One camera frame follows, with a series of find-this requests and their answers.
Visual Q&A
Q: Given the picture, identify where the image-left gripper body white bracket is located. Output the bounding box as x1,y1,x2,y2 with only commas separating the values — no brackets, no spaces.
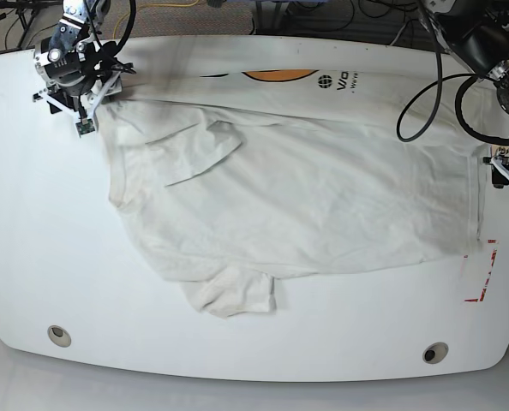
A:
32,71,123,137

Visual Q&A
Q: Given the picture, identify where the white printed t-shirt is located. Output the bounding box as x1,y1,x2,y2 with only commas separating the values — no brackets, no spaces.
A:
97,71,486,318

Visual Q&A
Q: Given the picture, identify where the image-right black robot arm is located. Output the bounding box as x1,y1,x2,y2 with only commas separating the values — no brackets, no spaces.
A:
417,1,509,188

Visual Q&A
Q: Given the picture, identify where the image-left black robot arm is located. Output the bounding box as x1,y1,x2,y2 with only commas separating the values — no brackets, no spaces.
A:
33,1,136,136

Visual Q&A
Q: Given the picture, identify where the red tape rectangle marking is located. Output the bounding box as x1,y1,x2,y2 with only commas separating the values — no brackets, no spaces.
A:
459,239,500,304

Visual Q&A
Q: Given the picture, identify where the black tripod stand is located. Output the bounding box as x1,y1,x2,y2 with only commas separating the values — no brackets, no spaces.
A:
0,0,59,51

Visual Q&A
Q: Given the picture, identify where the image-left arm black cable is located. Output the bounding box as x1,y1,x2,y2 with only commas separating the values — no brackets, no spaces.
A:
78,0,137,112

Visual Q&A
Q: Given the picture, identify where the image-right arm black cable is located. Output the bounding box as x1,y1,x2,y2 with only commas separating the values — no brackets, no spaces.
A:
395,0,509,148

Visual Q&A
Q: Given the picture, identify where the yellow cable on floor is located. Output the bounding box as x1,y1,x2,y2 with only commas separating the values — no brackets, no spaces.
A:
111,0,204,39

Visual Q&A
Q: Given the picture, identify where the right table cable grommet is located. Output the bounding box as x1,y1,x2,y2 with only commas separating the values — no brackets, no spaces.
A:
422,342,449,365

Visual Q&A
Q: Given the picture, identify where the table cable grommet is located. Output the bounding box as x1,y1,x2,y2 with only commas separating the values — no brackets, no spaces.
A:
47,325,72,348
422,342,449,365

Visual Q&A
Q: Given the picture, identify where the left table cable grommet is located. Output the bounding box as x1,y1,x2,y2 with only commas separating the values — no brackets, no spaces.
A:
47,325,72,348

